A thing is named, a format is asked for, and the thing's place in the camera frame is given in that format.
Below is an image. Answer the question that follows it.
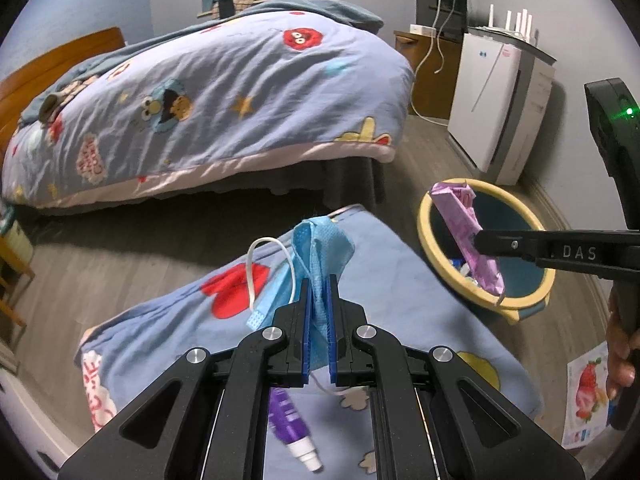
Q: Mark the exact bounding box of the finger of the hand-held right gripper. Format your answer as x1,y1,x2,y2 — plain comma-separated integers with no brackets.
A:
472,229,549,267

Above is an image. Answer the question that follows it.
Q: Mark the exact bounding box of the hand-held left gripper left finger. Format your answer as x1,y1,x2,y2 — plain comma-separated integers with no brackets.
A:
59,276,313,480

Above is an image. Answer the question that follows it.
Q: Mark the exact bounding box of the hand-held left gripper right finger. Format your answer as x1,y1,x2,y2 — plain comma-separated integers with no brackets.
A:
327,274,586,480

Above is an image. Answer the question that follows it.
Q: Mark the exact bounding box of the yellow rimmed teal trash bin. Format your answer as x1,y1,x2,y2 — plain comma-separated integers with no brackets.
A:
417,179,557,328

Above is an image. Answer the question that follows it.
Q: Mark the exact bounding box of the purple snack packet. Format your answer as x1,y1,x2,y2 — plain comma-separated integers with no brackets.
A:
431,180,507,306

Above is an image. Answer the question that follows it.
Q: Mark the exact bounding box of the blue face mask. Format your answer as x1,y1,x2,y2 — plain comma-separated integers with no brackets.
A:
247,217,357,391

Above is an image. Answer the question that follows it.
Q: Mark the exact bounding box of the person's right hand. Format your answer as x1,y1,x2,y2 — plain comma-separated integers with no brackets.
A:
606,305,640,403

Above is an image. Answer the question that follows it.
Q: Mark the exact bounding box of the blue printed blanket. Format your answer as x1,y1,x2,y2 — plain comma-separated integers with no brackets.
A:
74,204,545,480

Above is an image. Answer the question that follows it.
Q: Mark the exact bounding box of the purple tube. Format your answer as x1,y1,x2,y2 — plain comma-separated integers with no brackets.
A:
267,387,323,472

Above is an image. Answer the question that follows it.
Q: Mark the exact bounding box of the white air purifier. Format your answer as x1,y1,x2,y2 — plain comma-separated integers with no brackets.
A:
447,32,557,187

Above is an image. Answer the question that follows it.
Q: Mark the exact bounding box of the dark bed base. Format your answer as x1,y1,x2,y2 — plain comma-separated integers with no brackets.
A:
20,152,388,213

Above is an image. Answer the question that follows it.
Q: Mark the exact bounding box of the strawberry picture flyer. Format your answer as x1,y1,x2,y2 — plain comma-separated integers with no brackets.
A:
561,342,618,450

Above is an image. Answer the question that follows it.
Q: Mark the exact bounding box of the white router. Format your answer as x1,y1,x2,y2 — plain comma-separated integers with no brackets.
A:
472,4,538,41

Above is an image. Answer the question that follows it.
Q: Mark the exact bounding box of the wooden cabinet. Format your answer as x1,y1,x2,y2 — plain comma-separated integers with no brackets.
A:
394,30,463,121

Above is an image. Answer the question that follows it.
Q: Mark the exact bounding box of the black television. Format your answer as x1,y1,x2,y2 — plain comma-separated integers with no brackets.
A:
416,0,469,43

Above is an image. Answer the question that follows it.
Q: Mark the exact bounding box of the bed with cartoon duvet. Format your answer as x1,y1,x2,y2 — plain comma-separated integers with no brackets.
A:
0,0,417,208

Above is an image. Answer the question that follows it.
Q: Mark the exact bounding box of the white low cabinet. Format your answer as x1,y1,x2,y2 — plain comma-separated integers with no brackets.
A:
0,355,96,466

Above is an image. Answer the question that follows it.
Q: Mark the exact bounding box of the grey blue blanket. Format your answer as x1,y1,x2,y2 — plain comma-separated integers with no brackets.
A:
235,0,386,36

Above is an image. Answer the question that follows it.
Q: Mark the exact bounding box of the wooden chair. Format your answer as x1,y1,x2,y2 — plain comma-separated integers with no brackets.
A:
0,235,36,356

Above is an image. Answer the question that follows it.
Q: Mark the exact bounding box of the white green storage box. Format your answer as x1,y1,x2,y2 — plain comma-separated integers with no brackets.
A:
0,205,33,261

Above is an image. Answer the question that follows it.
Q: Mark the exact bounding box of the wooden headboard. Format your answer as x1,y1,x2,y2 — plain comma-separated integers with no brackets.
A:
0,27,125,161

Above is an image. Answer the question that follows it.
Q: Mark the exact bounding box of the white cable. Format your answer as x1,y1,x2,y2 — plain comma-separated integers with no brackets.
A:
410,0,451,121

